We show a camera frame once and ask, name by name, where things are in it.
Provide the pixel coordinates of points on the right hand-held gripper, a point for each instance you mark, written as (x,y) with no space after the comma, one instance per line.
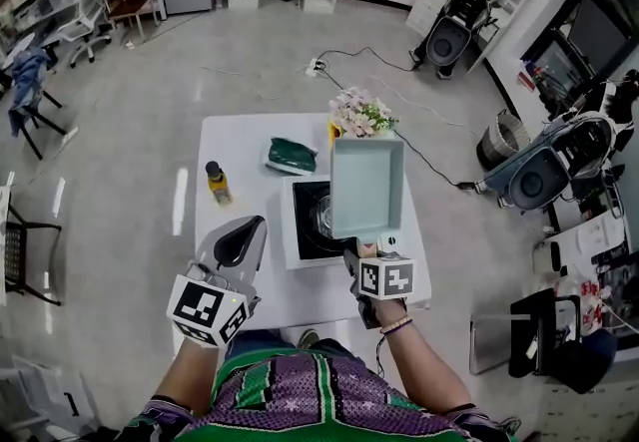
(387,278)

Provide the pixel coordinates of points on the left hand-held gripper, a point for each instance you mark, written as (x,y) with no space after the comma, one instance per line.
(204,305)

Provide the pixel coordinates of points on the white induction cooktop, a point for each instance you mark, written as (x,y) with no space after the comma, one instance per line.
(289,230)

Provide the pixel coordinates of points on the pale green rectangular tray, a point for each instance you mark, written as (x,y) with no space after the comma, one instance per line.
(367,185)

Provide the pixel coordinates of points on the person's right forearm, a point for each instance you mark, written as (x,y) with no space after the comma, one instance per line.
(424,365)

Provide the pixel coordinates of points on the person's left forearm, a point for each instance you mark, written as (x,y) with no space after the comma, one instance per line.
(192,375)

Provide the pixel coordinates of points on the yellow oil bottle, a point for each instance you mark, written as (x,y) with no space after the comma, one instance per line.
(219,183)

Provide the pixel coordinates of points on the blue jeans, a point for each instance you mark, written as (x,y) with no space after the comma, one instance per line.
(259,342)

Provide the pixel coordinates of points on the person's shoe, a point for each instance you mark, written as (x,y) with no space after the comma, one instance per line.
(308,338)

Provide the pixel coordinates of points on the white square table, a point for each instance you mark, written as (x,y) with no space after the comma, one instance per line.
(239,131)

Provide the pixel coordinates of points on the flower arrangement in yellow box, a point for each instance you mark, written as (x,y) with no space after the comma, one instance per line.
(362,113)

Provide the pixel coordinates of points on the purple and green jersey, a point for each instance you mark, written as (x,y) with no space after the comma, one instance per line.
(309,400)

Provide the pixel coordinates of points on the wicker basket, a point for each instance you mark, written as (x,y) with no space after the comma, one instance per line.
(504,138)

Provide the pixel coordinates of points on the grey backpack rig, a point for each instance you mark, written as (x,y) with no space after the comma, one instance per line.
(449,38)
(544,175)

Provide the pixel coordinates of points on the black folding chair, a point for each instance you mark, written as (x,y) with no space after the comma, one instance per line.
(544,340)

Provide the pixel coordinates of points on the white power strip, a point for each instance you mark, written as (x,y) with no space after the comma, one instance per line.
(314,67)

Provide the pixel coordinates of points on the wooden stool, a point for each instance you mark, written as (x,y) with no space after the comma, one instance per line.
(130,6)

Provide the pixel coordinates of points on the blue clothes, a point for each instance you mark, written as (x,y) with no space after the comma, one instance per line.
(27,76)

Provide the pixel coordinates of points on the white office chair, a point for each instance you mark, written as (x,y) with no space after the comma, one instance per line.
(85,21)

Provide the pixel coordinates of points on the round white table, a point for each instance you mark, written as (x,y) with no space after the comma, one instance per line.
(17,48)

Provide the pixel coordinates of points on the black-framed window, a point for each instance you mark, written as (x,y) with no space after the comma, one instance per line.
(594,26)

